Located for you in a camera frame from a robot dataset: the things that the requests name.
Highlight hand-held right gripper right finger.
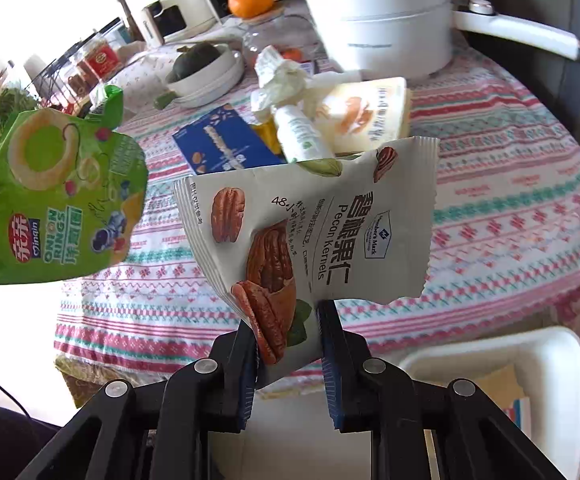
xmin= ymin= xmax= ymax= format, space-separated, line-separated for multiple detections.
xmin=315 ymin=300 xmax=570 ymax=480

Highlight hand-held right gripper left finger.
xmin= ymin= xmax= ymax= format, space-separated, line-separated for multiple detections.
xmin=22 ymin=322 xmax=261 ymax=480

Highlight green onion ring snack packet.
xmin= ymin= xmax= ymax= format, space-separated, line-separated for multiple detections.
xmin=0 ymin=85 xmax=149 ymax=288

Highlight white pecan snack packet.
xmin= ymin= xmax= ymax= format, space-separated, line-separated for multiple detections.
xmin=172 ymin=136 xmax=440 ymax=391

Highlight white plastic bin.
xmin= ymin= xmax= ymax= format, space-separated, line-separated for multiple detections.
xmin=399 ymin=326 xmax=580 ymax=480

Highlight white plastic bottle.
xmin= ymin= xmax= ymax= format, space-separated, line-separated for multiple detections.
xmin=272 ymin=102 xmax=335 ymax=163

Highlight yellow packet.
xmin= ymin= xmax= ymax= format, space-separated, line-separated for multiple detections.
xmin=252 ymin=120 xmax=283 ymax=156

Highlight blue snack packet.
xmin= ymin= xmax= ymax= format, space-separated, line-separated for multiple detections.
xmin=172 ymin=105 xmax=288 ymax=176

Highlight cream snack packet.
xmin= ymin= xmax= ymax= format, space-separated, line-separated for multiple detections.
xmin=315 ymin=77 xmax=413 ymax=156

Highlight white tissue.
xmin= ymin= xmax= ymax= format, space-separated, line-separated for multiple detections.
xmin=250 ymin=45 xmax=321 ymax=123

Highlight green vegetables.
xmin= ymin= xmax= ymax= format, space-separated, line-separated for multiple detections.
xmin=0 ymin=85 xmax=36 ymax=141

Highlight white paper roll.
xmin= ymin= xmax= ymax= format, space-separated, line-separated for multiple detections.
xmin=22 ymin=54 xmax=51 ymax=81

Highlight floral under cloth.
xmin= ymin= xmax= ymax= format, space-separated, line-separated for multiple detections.
xmin=55 ymin=352 xmax=175 ymax=411

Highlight tan paper packet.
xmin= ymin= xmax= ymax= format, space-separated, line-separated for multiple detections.
xmin=472 ymin=364 xmax=529 ymax=408

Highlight red label jar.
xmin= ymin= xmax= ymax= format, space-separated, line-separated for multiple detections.
xmin=72 ymin=35 xmax=121 ymax=83

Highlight cartoon printed packet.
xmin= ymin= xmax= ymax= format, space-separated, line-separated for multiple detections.
xmin=502 ymin=395 xmax=534 ymax=437

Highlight white printed cloth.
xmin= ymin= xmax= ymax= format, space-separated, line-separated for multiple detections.
xmin=107 ymin=47 xmax=181 ymax=106

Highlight striped patterned tablecloth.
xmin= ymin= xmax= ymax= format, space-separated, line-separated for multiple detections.
xmin=52 ymin=0 xmax=580 ymax=401

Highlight person's dark clothing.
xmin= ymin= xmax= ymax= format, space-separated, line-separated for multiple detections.
xmin=0 ymin=404 xmax=66 ymax=480

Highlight dark green squash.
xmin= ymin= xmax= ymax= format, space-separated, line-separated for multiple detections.
xmin=165 ymin=42 xmax=223 ymax=83

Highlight white bowl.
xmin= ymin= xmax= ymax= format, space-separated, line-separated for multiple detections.
xmin=162 ymin=42 xmax=245 ymax=108

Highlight glass jar with fruit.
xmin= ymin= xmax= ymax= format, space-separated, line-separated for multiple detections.
xmin=242 ymin=15 xmax=321 ymax=68

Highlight white electric cooking pot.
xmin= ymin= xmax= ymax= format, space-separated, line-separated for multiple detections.
xmin=292 ymin=0 xmax=580 ymax=81

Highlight black wire basket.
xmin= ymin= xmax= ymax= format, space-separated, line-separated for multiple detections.
xmin=30 ymin=17 xmax=126 ymax=111

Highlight black cable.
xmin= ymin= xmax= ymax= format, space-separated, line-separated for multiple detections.
xmin=0 ymin=357 xmax=32 ymax=418

